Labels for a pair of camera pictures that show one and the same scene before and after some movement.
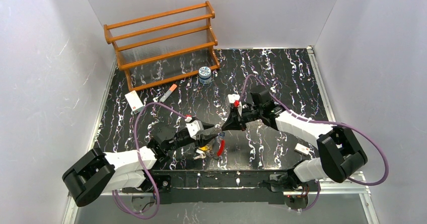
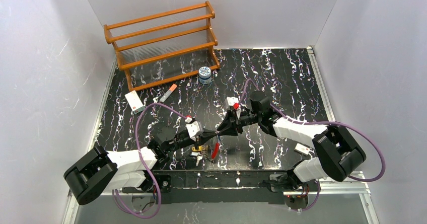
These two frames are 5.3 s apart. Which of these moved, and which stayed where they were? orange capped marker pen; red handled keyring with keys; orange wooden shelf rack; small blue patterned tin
Moved: red handled keyring with keys
Stayed: orange wooden shelf rack; small blue patterned tin; orange capped marker pen
